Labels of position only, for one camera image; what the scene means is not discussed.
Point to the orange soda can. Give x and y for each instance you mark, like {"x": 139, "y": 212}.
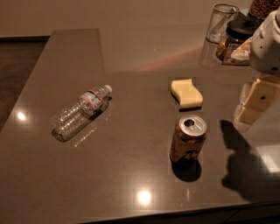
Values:
{"x": 189, "y": 136}

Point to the clear glass jar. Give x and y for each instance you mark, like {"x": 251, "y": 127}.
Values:
{"x": 222, "y": 13}

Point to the nut-filled jar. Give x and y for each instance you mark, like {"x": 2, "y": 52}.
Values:
{"x": 262, "y": 8}

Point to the clear plastic water bottle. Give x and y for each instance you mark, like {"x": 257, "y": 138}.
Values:
{"x": 74, "y": 118}

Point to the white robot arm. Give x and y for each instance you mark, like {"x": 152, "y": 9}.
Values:
{"x": 262, "y": 51}

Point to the yellow sponge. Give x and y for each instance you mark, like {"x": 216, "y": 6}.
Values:
{"x": 187, "y": 95}

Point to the black-lidded snack jar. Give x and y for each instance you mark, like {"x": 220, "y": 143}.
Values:
{"x": 229, "y": 50}

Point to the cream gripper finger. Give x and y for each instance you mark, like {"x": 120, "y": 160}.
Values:
{"x": 261, "y": 93}
{"x": 244, "y": 117}

